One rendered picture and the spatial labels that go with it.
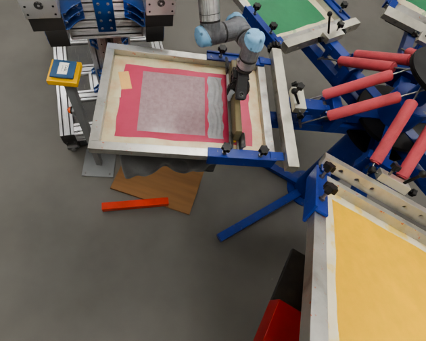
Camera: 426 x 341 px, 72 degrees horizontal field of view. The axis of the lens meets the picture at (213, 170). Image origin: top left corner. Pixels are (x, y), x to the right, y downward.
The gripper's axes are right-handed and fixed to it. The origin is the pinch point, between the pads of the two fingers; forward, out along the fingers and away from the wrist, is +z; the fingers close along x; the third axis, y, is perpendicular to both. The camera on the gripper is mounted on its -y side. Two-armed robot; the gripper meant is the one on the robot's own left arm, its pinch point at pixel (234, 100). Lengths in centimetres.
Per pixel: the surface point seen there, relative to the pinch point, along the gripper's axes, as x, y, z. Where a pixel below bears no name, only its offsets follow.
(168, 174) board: 27, 6, 99
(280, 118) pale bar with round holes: -21.0, -9.1, -2.3
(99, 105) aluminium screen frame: 59, -8, 2
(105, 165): 74, 11, 100
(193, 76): 18.8, 17.3, 5.3
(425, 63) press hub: -75, 4, -31
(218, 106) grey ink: 6.4, -0.3, 4.8
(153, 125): 36.2, -13.6, 5.4
